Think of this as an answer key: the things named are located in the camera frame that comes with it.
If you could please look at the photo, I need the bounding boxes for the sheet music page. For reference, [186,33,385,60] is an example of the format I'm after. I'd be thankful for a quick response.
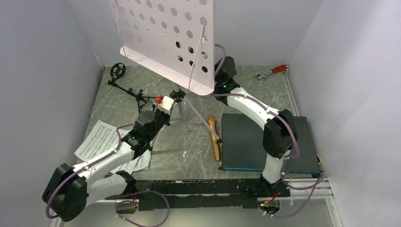
[74,120,118,161]
[111,150,151,174]

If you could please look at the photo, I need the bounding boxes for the lilac music stand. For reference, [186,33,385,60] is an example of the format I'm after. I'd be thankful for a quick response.
[107,0,222,143]

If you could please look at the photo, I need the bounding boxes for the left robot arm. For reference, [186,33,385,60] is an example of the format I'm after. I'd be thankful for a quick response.
[42,107,172,222]

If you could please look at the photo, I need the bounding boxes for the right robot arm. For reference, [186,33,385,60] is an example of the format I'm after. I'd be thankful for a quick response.
[212,57,300,196]

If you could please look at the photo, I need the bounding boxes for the gold microphone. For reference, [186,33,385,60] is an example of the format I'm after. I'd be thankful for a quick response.
[207,115,221,161]

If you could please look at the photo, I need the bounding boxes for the black microphone stand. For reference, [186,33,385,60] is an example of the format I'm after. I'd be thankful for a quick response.
[107,62,156,113]

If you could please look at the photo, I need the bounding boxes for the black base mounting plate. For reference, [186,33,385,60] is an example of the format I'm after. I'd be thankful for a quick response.
[106,178,290,211]

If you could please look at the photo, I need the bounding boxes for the dark blue flat box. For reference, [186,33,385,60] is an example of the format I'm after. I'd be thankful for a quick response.
[221,113,322,175]

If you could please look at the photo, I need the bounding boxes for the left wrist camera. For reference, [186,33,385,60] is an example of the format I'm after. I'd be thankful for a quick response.
[154,96,175,115]

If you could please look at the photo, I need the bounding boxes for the orange handled adjustable wrench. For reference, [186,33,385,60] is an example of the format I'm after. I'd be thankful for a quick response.
[254,65,289,80]

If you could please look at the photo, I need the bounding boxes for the aluminium frame rail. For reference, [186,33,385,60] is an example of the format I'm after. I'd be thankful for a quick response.
[57,178,332,203]

